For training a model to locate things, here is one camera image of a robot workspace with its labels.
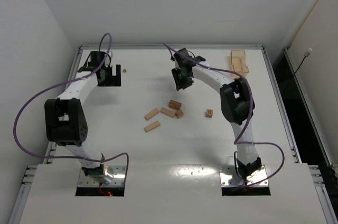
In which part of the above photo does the dark grained wood block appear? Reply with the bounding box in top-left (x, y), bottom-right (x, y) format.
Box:
top-left (168, 100), bottom-right (182, 110)

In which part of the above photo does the numbered wood cube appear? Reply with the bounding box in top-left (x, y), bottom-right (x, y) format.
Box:
top-left (175, 109), bottom-right (184, 119)

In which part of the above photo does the long light wood block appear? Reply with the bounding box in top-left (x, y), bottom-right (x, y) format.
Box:
top-left (144, 108), bottom-right (159, 120)

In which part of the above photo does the clear amber plastic bin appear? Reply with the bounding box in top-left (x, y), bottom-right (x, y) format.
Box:
top-left (230, 50), bottom-right (249, 77)

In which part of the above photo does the long pale wood block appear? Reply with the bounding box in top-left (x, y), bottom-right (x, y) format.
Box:
top-left (144, 120), bottom-right (161, 132)

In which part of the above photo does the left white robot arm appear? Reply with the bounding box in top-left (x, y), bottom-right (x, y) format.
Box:
top-left (44, 51), bottom-right (121, 185)

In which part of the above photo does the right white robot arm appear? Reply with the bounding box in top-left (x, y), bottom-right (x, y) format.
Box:
top-left (171, 48), bottom-right (262, 180)

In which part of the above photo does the lettered wood cube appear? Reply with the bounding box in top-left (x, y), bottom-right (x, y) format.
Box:
top-left (205, 109), bottom-right (213, 118)

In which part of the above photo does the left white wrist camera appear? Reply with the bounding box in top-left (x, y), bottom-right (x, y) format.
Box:
top-left (108, 51), bottom-right (113, 66)

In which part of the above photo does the aluminium table frame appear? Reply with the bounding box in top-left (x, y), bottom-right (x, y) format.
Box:
top-left (7, 44), bottom-right (338, 224)

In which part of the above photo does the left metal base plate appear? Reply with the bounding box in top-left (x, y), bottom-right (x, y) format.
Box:
top-left (78, 165), bottom-right (127, 188)

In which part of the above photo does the metal base plate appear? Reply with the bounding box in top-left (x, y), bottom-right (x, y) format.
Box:
top-left (78, 165), bottom-right (127, 188)
top-left (219, 165), bottom-right (269, 188)

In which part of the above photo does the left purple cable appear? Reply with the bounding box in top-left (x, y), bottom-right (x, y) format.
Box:
top-left (13, 33), bottom-right (129, 176)

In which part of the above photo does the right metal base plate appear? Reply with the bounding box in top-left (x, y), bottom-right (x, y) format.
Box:
top-left (219, 165), bottom-right (269, 188)

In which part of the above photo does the black wall cable with plug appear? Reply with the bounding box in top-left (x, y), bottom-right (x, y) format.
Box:
top-left (293, 48), bottom-right (313, 77)

